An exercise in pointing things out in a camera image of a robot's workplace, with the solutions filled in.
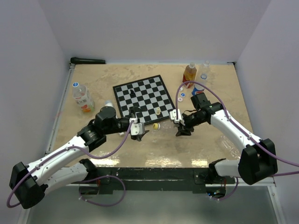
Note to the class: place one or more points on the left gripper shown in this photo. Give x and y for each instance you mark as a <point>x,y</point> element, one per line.
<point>134,109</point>

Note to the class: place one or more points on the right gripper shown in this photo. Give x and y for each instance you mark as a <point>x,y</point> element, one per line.
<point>186,130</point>

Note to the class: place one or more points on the yellow cap clear bottle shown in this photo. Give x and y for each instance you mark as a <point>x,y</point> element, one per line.
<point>166,127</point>

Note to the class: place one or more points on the pepsi label bottle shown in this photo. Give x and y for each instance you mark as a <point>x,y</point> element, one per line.
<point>200,78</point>

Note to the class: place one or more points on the amber drink bottle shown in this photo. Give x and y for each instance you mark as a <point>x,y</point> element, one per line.
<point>189,73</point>

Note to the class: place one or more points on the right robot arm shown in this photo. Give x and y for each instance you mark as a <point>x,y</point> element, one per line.
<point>257,160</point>

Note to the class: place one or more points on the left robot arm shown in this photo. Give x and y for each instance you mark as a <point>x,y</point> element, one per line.
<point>30,183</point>

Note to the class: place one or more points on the white tube bottle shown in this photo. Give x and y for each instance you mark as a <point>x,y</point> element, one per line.
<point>110,104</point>

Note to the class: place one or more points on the clear crushed bottle right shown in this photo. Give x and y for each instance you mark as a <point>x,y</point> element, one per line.
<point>228,148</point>

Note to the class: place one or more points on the blue cap tea bottle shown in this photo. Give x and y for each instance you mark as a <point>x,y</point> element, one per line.
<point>82,97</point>

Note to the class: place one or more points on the black chess piece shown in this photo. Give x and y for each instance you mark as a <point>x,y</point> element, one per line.
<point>132,93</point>

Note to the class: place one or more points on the black white chessboard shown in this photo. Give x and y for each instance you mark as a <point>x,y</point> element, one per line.
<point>150,93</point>

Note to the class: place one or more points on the black base frame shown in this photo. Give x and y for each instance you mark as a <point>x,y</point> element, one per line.
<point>162,179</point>

